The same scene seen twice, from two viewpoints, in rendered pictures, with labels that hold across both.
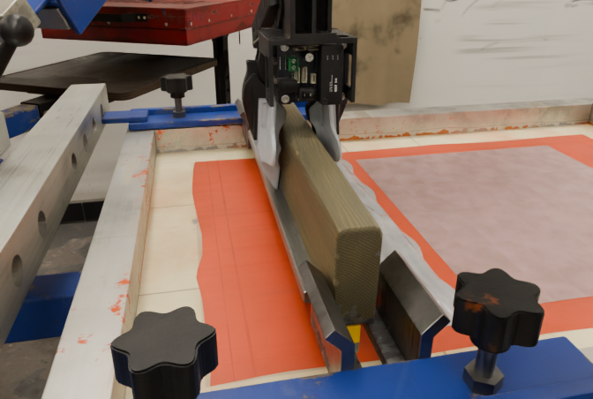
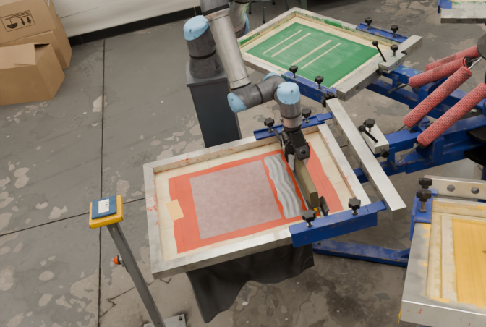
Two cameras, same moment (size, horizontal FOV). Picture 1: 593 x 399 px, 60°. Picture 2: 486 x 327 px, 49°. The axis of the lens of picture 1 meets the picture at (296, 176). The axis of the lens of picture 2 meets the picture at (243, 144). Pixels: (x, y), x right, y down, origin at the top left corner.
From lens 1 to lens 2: 228 cm
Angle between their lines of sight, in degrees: 118
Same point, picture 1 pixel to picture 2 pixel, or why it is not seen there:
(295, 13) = not seen: hidden behind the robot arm
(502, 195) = (238, 200)
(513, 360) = (265, 134)
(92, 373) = (322, 129)
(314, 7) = not seen: hidden behind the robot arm
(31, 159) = (362, 149)
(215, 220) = (322, 179)
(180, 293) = (322, 155)
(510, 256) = (249, 174)
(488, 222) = (248, 186)
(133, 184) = (346, 171)
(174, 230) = (332, 173)
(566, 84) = not seen: outside the picture
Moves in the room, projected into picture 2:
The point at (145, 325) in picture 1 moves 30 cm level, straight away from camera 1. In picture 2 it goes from (308, 111) to (343, 152)
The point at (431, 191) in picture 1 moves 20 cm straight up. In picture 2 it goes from (259, 200) to (251, 160)
